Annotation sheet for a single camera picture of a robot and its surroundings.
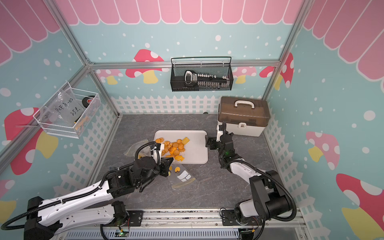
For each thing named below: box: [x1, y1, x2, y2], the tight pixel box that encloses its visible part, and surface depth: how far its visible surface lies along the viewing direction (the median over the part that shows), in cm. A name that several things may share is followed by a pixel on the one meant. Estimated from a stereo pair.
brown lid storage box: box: [217, 96, 271, 137], surface depth 99 cm
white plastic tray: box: [153, 130, 209, 164], surface depth 107 cm
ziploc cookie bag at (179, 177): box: [168, 161, 197, 190], surface depth 77 cm
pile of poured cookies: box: [155, 137, 190, 162], surface depth 101 cm
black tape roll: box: [82, 95, 95, 109], surface depth 82 cm
